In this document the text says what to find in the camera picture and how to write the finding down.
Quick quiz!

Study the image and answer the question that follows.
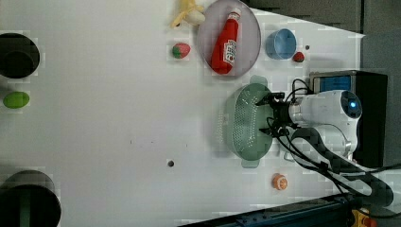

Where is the green toy lime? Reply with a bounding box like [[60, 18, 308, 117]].
[[3, 92, 30, 109]]

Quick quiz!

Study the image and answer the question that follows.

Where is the black toaster oven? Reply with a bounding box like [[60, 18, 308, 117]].
[[309, 70, 388, 168]]

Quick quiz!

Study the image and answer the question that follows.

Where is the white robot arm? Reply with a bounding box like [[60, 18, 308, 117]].
[[256, 90, 400, 212]]

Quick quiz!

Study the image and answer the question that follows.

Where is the black cylinder cup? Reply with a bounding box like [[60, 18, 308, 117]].
[[0, 33, 41, 79]]

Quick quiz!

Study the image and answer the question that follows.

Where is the red toy strawberry near cup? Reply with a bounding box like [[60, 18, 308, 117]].
[[292, 52, 305, 62]]

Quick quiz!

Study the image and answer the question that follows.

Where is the green plastic strainer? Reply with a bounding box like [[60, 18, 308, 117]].
[[220, 76, 272, 168]]

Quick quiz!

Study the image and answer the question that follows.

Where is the grey oval plate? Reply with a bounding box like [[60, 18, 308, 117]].
[[198, 0, 261, 77]]

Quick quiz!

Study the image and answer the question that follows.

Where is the blue plastic cup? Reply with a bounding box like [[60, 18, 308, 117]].
[[266, 28, 297, 60]]

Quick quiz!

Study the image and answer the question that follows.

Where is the toy banana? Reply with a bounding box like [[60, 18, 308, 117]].
[[170, 0, 205, 28]]

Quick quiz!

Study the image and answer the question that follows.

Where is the black cup with green stick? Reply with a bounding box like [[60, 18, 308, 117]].
[[0, 170, 61, 227]]

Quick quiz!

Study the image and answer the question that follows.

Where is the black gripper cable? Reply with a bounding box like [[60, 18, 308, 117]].
[[266, 79, 401, 220]]

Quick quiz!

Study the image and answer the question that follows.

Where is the red ketchup bottle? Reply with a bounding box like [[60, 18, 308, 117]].
[[211, 9, 241, 75]]

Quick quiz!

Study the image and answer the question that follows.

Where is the toy orange half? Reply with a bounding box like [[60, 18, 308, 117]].
[[271, 173, 288, 190]]

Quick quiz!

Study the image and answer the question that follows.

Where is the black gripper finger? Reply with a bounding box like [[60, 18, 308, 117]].
[[256, 93, 273, 106], [260, 128, 273, 136]]

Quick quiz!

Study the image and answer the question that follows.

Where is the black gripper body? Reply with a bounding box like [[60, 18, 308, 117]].
[[270, 93, 298, 136]]

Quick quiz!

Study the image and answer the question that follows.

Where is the red toy strawberry near plate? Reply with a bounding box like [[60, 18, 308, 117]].
[[172, 43, 191, 59]]

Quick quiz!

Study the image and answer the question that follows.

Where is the blue metal frame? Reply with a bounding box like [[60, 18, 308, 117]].
[[183, 193, 379, 227]]

